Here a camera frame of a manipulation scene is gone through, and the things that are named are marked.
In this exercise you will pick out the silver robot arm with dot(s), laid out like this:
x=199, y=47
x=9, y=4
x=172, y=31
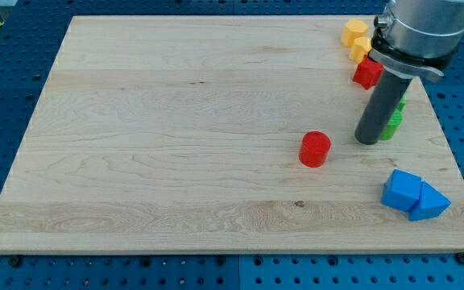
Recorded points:
x=412, y=38

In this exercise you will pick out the blue cube block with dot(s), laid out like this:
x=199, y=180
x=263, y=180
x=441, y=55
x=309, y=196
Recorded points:
x=401, y=190

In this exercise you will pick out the light wooden board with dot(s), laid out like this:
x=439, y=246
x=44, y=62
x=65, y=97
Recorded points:
x=174, y=135

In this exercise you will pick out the green cylinder block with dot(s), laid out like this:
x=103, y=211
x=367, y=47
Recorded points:
x=392, y=126

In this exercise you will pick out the yellow heart block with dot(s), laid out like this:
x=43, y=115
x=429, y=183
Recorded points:
x=360, y=48

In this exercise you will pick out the red cylinder block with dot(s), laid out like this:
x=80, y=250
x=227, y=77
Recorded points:
x=314, y=149

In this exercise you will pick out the yellow hexagon block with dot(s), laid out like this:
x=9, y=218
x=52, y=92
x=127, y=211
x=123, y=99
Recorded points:
x=353, y=29

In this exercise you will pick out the blue triangle block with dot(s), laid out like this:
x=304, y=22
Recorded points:
x=431, y=203

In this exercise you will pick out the green star block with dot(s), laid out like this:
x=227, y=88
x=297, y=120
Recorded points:
x=402, y=103

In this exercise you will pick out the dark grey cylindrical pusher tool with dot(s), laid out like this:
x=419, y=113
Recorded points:
x=381, y=106

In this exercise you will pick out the red star block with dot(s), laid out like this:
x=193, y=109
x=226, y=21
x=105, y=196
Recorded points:
x=367, y=73

